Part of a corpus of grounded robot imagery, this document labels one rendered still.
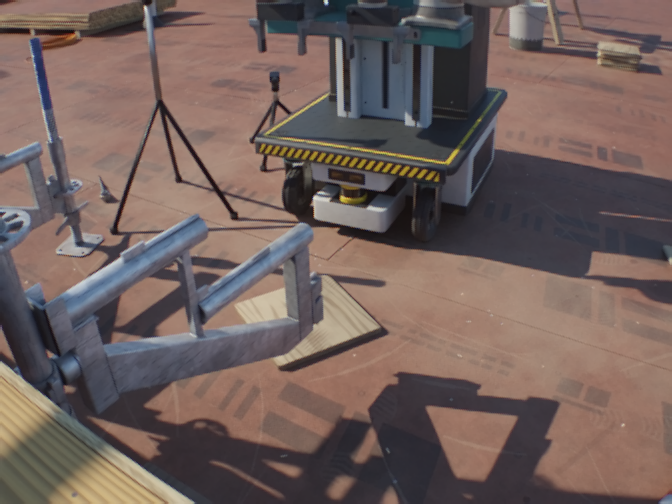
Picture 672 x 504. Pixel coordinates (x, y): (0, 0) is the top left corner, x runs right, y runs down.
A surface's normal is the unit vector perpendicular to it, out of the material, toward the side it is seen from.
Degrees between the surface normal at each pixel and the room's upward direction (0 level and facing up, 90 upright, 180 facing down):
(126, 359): 90
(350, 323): 0
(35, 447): 0
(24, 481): 0
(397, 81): 90
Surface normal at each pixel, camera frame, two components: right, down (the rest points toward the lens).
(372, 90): -0.42, 0.47
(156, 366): 0.84, 0.26
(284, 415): -0.02, -0.86
